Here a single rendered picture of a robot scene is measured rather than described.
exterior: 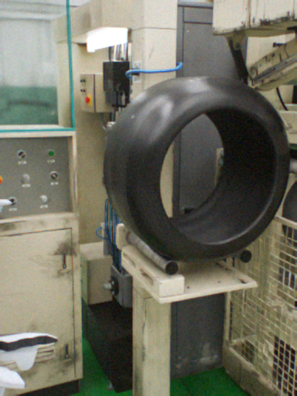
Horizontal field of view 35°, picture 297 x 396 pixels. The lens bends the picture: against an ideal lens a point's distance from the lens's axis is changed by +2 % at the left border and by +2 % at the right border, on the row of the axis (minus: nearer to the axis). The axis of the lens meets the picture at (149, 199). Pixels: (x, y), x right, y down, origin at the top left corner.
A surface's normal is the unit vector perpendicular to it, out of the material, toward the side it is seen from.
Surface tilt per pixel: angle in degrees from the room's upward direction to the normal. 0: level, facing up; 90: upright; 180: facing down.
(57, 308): 90
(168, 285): 90
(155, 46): 90
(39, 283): 90
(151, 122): 63
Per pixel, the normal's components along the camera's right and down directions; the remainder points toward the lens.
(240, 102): 0.43, 0.04
